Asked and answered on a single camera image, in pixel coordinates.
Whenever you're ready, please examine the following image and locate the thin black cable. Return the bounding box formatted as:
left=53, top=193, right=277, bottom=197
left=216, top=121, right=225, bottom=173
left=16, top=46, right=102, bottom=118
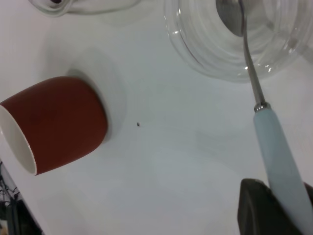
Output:
left=0, top=161, right=20, bottom=221

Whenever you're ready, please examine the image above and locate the metal spoon light blue handle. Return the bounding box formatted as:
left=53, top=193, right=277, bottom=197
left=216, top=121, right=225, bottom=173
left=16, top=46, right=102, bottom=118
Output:
left=216, top=0, right=313, bottom=235

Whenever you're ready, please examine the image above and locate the clear ribbed glass dish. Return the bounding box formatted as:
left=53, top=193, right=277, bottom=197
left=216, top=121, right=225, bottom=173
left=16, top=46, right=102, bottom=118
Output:
left=163, top=0, right=313, bottom=83

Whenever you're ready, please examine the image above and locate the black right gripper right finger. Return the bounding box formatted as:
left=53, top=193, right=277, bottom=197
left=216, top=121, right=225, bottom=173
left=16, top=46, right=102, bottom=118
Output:
left=304, top=183, right=313, bottom=209

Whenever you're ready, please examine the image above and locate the red mug white inside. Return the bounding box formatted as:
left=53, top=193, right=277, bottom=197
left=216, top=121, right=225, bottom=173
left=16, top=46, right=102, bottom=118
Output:
left=0, top=75, right=109, bottom=177

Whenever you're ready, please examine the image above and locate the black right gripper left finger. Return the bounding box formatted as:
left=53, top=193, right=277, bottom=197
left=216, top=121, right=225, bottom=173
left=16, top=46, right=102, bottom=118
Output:
left=236, top=178, right=306, bottom=235

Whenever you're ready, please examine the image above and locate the clear glass saucer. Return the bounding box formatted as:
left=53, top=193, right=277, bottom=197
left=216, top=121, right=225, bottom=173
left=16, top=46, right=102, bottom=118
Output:
left=69, top=0, right=141, bottom=14

